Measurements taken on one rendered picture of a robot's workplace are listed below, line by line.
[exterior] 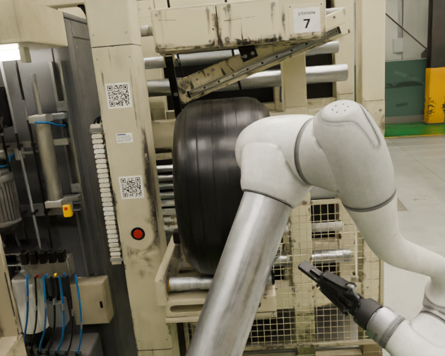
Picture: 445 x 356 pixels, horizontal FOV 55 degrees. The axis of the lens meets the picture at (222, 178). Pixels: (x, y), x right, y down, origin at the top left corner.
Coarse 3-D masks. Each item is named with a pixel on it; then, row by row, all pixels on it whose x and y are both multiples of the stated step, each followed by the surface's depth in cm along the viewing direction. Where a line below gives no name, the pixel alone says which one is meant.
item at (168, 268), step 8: (168, 248) 157; (176, 248) 161; (168, 256) 150; (176, 256) 161; (160, 264) 144; (168, 264) 144; (176, 264) 159; (160, 272) 138; (168, 272) 143; (176, 272) 158; (160, 280) 134; (160, 288) 134; (160, 296) 135; (160, 304) 136
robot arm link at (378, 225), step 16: (352, 208) 77; (368, 208) 76; (384, 208) 76; (368, 224) 78; (384, 224) 78; (368, 240) 82; (384, 240) 81; (400, 240) 83; (384, 256) 84; (400, 256) 84; (416, 256) 87; (432, 256) 92; (416, 272) 92; (432, 272) 93; (432, 288) 102; (432, 304) 102
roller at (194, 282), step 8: (272, 272) 138; (168, 280) 139; (176, 280) 138; (184, 280) 138; (192, 280) 138; (200, 280) 138; (208, 280) 138; (272, 280) 136; (168, 288) 138; (176, 288) 138; (184, 288) 138; (192, 288) 138; (200, 288) 138; (208, 288) 138
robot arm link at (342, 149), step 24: (312, 120) 79; (336, 120) 70; (360, 120) 70; (312, 144) 75; (336, 144) 70; (360, 144) 70; (384, 144) 72; (312, 168) 76; (336, 168) 73; (360, 168) 71; (384, 168) 72; (360, 192) 74; (384, 192) 74
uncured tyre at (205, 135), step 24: (192, 120) 126; (216, 120) 125; (240, 120) 124; (192, 144) 120; (216, 144) 120; (192, 168) 118; (216, 168) 118; (192, 192) 118; (216, 192) 117; (240, 192) 117; (192, 216) 119; (216, 216) 118; (192, 240) 122; (216, 240) 121; (192, 264) 133; (216, 264) 128
